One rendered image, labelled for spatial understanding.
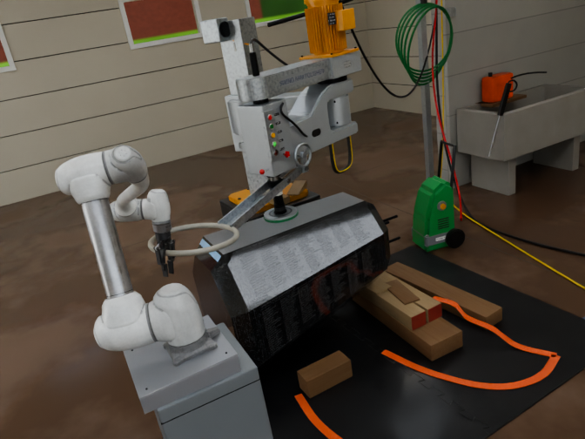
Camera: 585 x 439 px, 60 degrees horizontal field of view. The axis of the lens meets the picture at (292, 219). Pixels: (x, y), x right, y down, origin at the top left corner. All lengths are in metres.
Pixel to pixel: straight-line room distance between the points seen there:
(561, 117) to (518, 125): 0.60
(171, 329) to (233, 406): 0.39
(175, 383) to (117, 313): 0.34
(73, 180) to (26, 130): 6.72
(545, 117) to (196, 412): 4.52
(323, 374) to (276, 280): 0.61
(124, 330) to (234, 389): 0.47
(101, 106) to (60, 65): 0.81
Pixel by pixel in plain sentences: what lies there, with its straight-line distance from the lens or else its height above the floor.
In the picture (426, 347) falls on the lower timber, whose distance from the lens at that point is 3.22.
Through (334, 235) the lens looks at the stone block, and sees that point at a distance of 3.08.
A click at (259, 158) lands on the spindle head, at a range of 3.03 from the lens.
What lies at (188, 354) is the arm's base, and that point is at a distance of 2.07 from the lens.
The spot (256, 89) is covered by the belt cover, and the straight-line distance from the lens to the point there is 2.91.
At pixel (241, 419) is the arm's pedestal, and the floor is 0.60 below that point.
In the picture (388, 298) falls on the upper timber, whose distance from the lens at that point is 3.43.
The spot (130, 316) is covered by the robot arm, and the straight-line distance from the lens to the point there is 2.03.
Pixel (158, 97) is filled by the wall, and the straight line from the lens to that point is 8.92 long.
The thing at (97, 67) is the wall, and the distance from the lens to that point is 8.75.
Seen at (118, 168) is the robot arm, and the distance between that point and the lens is 2.01.
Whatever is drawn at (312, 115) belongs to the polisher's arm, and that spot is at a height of 1.43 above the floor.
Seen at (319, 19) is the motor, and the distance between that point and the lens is 3.40.
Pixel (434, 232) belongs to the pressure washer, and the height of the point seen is 0.18.
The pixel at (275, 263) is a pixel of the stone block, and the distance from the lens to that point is 2.90.
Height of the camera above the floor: 2.04
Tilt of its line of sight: 22 degrees down
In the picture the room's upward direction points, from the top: 10 degrees counter-clockwise
